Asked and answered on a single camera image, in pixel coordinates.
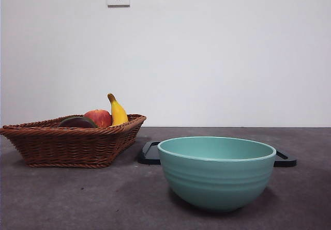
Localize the dark red plum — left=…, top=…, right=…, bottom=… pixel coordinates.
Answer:
left=57, top=117, right=94, bottom=128

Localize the yellow banana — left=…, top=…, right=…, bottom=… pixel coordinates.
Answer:
left=107, top=93, right=129, bottom=126

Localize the teal ceramic bowl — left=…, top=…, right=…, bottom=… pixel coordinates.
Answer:
left=157, top=136, right=277, bottom=212

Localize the dark rectangular tray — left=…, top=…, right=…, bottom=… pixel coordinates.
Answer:
left=137, top=141, right=297, bottom=167

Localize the red apple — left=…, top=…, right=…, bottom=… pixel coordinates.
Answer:
left=83, top=109, right=113, bottom=128

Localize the green fruit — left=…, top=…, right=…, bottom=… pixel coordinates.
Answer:
left=67, top=115, right=98, bottom=128

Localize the brown wicker basket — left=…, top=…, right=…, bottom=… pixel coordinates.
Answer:
left=0, top=113, right=147, bottom=168

